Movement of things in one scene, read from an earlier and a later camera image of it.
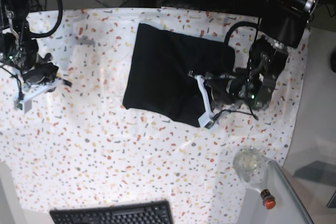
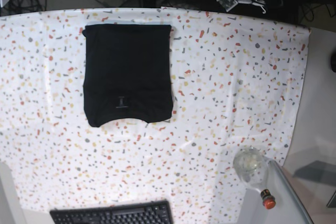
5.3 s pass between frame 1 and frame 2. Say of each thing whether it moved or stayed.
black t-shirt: moved
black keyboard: stayed
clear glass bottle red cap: stayed
